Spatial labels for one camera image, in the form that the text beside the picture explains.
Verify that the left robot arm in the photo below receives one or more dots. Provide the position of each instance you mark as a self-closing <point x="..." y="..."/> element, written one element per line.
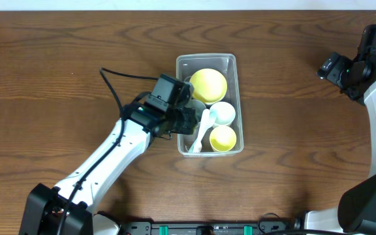
<point x="70" y="207"/>

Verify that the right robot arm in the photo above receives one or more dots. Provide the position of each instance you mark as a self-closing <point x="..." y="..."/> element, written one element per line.
<point x="356" y="211"/>

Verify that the clear plastic container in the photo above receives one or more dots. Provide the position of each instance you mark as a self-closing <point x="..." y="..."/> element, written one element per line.
<point x="186" y="66"/>

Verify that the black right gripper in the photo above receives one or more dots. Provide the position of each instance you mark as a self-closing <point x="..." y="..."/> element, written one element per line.
<point x="329" y="67"/>

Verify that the grey plastic cup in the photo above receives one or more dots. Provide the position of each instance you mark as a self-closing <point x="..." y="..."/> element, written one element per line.
<point x="198" y="106"/>

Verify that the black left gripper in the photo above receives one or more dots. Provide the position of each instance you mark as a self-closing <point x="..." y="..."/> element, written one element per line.
<point x="185" y="121"/>

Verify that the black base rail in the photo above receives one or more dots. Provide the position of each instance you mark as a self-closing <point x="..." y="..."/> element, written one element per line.
<point x="147" y="228"/>

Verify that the yellow plastic bowl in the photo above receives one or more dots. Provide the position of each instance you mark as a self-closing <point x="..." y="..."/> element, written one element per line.
<point x="209" y="85"/>

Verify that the white plastic spoon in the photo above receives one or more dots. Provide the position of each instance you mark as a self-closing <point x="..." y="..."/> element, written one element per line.
<point x="202" y="129"/>

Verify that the yellow plastic cup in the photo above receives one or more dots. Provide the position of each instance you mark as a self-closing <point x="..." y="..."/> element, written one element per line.
<point x="222" y="138"/>

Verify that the white plastic cup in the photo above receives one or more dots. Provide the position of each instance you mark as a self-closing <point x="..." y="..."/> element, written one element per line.
<point x="225" y="114"/>

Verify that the mint green plastic spoon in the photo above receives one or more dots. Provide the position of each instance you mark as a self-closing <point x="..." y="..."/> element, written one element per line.
<point x="211" y="122"/>

